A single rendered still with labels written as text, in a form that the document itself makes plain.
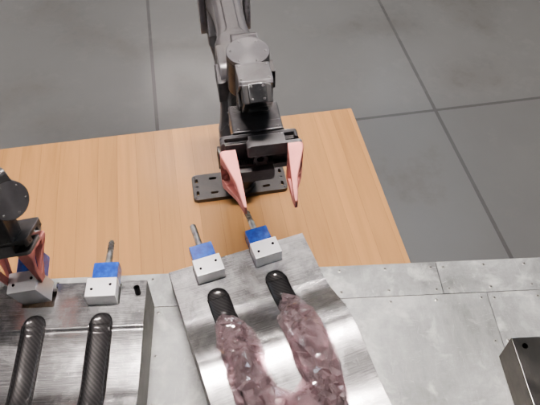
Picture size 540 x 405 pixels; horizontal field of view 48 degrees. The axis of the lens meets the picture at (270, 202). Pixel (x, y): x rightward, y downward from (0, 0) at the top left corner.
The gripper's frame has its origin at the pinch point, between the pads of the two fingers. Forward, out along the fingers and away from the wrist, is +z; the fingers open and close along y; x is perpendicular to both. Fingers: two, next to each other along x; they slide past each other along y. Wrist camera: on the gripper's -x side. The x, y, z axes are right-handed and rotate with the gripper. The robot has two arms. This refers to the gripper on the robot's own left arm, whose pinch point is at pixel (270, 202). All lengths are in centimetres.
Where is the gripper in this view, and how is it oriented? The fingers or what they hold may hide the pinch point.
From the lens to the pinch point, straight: 75.3
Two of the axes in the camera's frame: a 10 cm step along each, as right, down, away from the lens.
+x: -0.1, 6.2, 7.9
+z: 1.7, 7.8, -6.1
